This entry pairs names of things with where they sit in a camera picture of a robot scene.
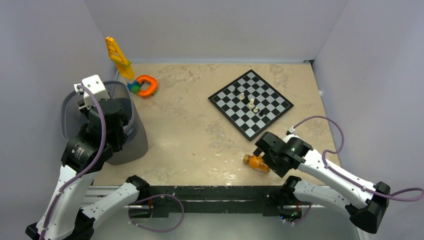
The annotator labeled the orange juice bottle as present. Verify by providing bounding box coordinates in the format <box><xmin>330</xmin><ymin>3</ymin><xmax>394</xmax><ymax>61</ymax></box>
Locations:
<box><xmin>243</xmin><ymin>154</ymin><xmax>270</xmax><ymax>173</ymax></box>

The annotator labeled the pepsi labelled clear bottle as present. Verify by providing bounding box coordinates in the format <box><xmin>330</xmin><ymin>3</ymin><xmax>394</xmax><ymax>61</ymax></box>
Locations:
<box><xmin>125</xmin><ymin>125</ymin><xmax>137</xmax><ymax>141</ymax></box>

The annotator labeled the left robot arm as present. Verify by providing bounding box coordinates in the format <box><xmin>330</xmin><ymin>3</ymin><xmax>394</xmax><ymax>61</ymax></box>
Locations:
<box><xmin>25</xmin><ymin>98</ymin><xmax>150</xmax><ymax>240</ymax></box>

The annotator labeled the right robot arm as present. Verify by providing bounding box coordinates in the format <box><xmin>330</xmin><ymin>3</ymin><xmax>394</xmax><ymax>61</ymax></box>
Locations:
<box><xmin>253</xmin><ymin>131</ymin><xmax>391</xmax><ymax>234</ymax></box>

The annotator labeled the grey mesh waste bin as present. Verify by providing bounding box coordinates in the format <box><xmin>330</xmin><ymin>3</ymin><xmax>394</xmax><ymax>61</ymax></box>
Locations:
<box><xmin>61</xmin><ymin>81</ymin><xmax>149</xmax><ymax>166</ymax></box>

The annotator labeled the black and white chessboard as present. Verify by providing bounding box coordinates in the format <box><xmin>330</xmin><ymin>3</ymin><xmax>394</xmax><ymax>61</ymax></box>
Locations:
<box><xmin>208</xmin><ymin>69</ymin><xmax>294</xmax><ymax>141</ymax></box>

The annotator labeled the white chess queen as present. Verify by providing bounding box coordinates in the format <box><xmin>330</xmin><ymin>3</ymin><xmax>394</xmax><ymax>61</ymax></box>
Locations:
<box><xmin>248</xmin><ymin>98</ymin><xmax>255</xmax><ymax>109</ymax></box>

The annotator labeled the yellow toy ladder piece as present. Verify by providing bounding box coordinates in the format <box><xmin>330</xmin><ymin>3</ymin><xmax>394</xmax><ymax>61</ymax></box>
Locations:
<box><xmin>105</xmin><ymin>36</ymin><xmax>135</xmax><ymax>80</ymax></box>

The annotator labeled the black chess piece far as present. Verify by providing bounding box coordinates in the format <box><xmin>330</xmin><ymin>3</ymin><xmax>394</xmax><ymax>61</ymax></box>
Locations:
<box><xmin>233</xmin><ymin>87</ymin><xmax>239</xmax><ymax>96</ymax></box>

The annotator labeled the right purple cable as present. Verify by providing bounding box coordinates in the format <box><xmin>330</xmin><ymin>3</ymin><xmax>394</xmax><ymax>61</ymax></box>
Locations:
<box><xmin>281</xmin><ymin>115</ymin><xmax>424</xmax><ymax>226</ymax></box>

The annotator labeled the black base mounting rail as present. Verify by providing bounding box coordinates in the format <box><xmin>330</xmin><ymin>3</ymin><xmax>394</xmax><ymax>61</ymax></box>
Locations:
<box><xmin>117</xmin><ymin>185</ymin><xmax>314</xmax><ymax>220</ymax></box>

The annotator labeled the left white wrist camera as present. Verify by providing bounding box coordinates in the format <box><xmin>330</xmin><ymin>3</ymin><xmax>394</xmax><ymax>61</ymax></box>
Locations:
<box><xmin>73</xmin><ymin>74</ymin><xmax>111</xmax><ymax>110</ymax></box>

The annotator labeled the orange ring toy with blocks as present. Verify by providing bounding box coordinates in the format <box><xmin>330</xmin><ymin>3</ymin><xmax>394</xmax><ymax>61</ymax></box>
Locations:
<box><xmin>127</xmin><ymin>75</ymin><xmax>158</xmax><ymax>98</ymax></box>

